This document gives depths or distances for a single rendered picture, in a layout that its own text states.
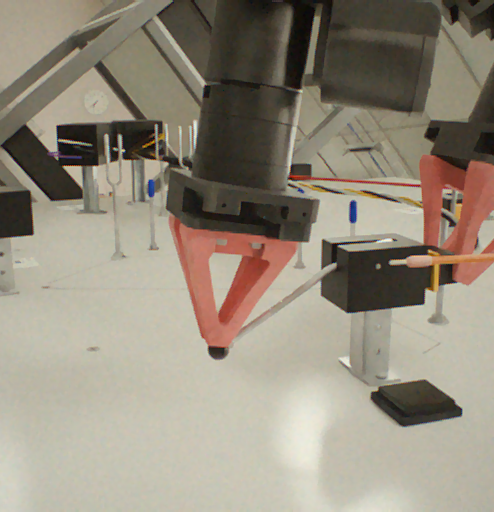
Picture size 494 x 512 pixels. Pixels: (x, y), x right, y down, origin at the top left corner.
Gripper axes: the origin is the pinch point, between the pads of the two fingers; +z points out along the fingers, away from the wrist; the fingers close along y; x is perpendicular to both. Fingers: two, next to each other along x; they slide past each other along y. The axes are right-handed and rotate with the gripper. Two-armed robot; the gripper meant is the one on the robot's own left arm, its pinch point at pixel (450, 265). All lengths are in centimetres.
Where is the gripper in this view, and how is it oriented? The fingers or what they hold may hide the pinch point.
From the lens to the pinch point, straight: 48.3
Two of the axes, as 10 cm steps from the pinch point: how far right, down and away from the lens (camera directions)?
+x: -8.7, -3.4, -3.6
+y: -3.0, -2.2, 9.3
